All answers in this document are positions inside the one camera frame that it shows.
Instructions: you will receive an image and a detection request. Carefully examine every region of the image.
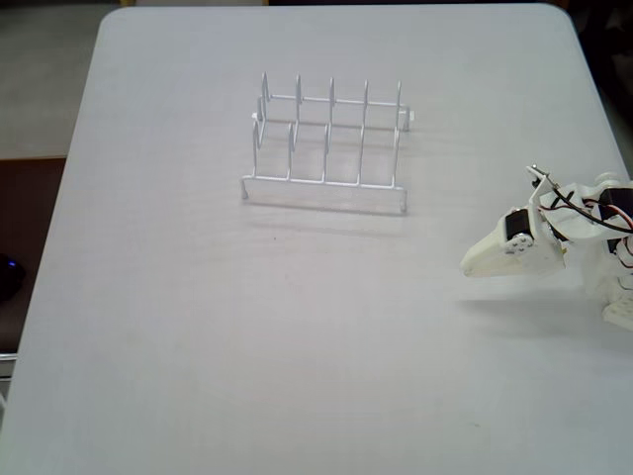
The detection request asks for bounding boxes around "white gripper with motor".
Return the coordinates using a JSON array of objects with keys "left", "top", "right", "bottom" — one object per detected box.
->
[{"left": 458, "top": 206, "right": 569, "bottom": 278}]

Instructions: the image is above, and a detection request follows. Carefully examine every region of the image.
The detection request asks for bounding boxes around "black computer mouse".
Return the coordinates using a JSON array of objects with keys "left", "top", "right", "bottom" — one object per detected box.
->
[{"left": 0, "top": 252, "right": 27, "bottom": 304}]

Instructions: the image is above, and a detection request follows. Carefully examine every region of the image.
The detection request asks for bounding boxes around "wrist camera on white bracket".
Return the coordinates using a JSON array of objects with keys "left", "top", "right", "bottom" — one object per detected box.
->
[{"left": 523, "top": 162, "right": 554, "bottom": 212}]

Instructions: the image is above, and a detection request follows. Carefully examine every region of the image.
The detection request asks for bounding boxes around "black camera cable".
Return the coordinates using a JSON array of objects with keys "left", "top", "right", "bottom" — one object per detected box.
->
[{"left": 543, "top": 181, "right": 633, "bottom": 234}]

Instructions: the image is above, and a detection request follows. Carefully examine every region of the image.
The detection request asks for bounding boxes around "red servo wire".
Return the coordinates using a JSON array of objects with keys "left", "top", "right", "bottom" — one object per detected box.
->
[{"left": 583, "top": 197, "right": 633, "bottom": 224}]

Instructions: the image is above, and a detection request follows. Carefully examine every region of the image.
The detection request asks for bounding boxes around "white wire plate rack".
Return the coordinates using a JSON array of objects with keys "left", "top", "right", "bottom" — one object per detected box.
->
[{"left": 240, "top": 70, "right": 415, "bottom": 218}]

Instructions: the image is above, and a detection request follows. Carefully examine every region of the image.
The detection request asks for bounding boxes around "grey metal frame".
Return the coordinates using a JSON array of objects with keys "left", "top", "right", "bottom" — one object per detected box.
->
[{"left": 0, "top": 350, "right": 20, "bottom": 415}]

